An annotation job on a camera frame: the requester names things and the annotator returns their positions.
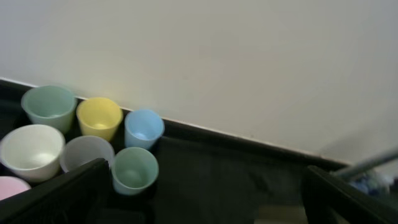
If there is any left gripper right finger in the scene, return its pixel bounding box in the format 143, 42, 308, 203
302, 165, 398, 224

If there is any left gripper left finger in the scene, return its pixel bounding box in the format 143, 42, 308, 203
0, 157, 113, 224

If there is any pink cup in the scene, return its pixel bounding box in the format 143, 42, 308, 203
0, 176, 32, 202

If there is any blue soap bottle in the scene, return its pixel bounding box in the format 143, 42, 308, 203
349, 172, 394, 197

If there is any steel tap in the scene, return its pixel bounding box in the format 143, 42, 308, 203
329, 149, 398, 182

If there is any grey cup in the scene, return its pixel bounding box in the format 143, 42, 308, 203
59, 135, 116, 174

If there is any white cup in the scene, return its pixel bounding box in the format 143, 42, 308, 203
0, 124, 67, 183

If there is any green cup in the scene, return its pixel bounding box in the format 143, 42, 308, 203
21, 85, 78, 134
111, 147, 160, 196

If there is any yellow cup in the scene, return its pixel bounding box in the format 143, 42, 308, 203
76, 96, 124, 142

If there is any black tray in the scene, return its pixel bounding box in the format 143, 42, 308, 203
0, 90, 170, 224

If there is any blue cup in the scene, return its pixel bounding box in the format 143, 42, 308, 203
124, 109, 165, 151

